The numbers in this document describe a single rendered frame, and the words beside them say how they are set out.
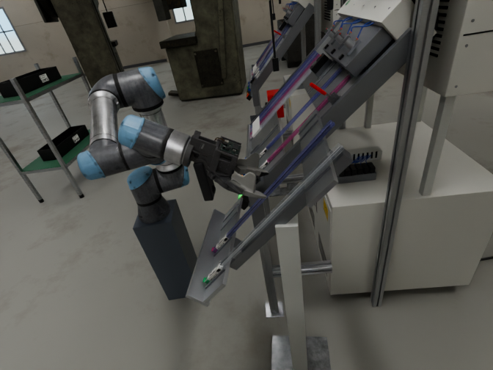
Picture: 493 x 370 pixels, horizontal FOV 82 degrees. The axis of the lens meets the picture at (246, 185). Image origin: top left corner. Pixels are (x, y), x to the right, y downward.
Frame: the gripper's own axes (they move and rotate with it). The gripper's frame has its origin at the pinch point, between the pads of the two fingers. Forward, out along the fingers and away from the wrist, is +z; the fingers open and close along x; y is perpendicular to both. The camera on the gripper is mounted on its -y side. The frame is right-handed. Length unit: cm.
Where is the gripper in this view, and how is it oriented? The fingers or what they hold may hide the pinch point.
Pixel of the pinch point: (263, 186)
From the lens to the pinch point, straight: 70.1
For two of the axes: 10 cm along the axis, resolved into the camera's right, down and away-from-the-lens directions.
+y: 3.3, -7.5, -5.7
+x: 1.1, -5.7, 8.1
